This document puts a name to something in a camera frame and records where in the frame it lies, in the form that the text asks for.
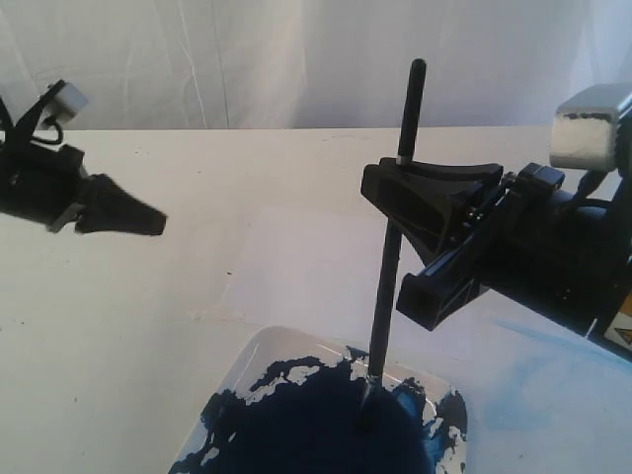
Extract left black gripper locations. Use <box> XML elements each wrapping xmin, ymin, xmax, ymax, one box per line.
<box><xmin>1</xmin><ymin>140</ymin><xmax>167</xmax><ymax>236</ymax></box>

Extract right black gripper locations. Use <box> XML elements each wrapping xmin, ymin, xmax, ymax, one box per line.
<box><xmin>360</xmin><ymin>161</ymin><xmax>631</xmax><ymax>341</ymax></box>

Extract white paper sheet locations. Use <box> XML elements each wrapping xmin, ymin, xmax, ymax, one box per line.
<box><xmin>224</xmin><ymin>205</ymin><xmax>474</xmax><ymax>360</ymax></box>

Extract black paintbrush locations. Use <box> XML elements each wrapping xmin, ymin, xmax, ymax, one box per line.
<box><xmin>357</xmin><ymin>58</ymin><xmax>427</xmax><ymax>432</ymax></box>

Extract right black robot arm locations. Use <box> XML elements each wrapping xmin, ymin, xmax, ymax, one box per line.
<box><xmin>360</xmin><ymin>158</ymin><xmax>631</xmax><ymax>358</ymax></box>

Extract white backdrop curtain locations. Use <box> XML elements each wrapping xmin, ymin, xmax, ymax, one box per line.
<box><xmin>1</xmin><ymin>1</ymin><xmax>631</xmax><ymax>129</ymax></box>

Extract white square paint plate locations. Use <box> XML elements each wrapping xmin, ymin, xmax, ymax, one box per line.
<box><xmin>171</xmin><ymin>327</ymin><xmax>467</xmax><ymax>473</ymax></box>

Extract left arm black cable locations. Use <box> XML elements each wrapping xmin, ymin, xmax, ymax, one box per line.
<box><xmin>29</xmin><ymin>116</ymin><xmax>65</xmax><ymax>147</ymax></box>

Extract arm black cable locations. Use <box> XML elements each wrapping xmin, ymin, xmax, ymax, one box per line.
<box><xmin>29</xmin><ymin>116</ymin><xmax>65</xmax><ymax>147</ymax></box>
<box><xmin>575</xmin><ymin>170</ymin><xmax>606</xmax><ymax>203</ymax></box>

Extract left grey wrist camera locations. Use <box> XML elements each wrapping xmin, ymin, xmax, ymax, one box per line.
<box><xmin>45</xmin><ymin>80</ymin><xmax>89</xmax><ymax>123</ymax></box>

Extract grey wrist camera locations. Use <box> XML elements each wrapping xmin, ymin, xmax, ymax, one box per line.
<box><xmin>45</xmin><ymin>80</ymin><xmax>89</xmax><ymax>123</ymax></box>
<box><xmin>549</xmin><ymin>83</ymin><xmax>631</xmax><ymax>173</ymax></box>

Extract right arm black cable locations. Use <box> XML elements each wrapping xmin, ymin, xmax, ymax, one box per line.
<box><xmin>575</xmin><ymin>170</ymin><xmax>606</xmax><ymax>203</ymax></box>

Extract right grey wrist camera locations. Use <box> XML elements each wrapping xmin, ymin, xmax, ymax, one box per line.
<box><xmin>549</xmin><ymin>83</ymin><xmax>631</xmax><ymax>173</ymax></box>

